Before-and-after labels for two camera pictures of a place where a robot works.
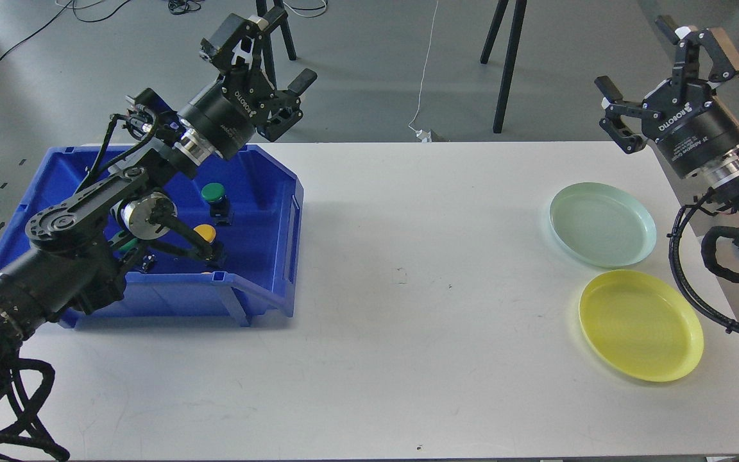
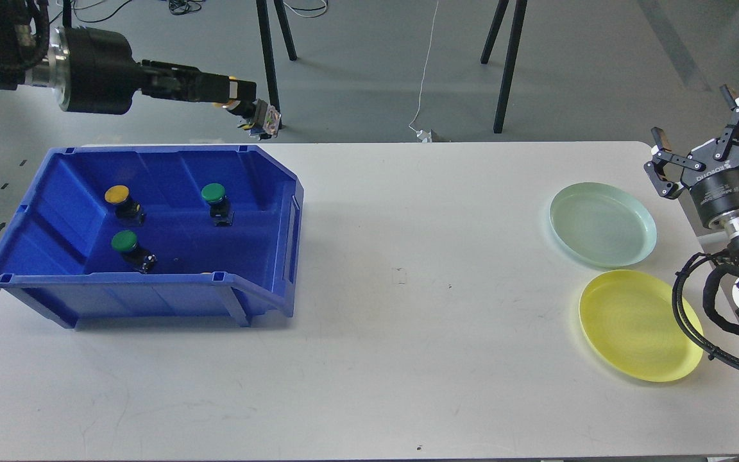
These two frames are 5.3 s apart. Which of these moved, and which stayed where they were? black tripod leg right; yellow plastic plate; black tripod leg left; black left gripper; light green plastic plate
Moved: black left gripper
Stayed: yellow plastic plate; black tripod leg left; light green plastic plate; black tripod leg right
